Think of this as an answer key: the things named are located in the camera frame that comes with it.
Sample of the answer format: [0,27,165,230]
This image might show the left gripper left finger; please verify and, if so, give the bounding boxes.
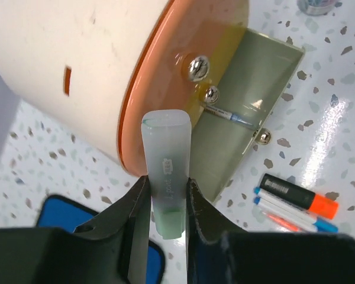
[73,176,151,283]

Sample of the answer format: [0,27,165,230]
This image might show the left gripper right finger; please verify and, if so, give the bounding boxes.
[186,178,247,283]

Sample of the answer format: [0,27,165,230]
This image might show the white blue-capped marker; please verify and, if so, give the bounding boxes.
[253,196,317,233]
[253,186,340,234]

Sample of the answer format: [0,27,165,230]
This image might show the orange thin pen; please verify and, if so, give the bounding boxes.
[263,211,302,233]

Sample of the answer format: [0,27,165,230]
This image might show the black orange highlighter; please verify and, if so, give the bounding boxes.
[259,173,339,220]

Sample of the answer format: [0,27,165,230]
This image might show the clear green-capped tube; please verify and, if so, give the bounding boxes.
[141,109,192,240]

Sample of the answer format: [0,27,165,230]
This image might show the teal-tipped pen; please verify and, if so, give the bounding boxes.
[204,105,258,130]

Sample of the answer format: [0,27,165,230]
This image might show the beige round drawer organizer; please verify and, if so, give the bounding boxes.
[0,0,304,201]

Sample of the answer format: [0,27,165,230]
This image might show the blue microfiber cloth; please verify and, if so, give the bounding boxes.
[37,193,166,284]

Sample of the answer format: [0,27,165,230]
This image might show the clear round pin jar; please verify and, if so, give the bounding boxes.
[296,0,338,16]

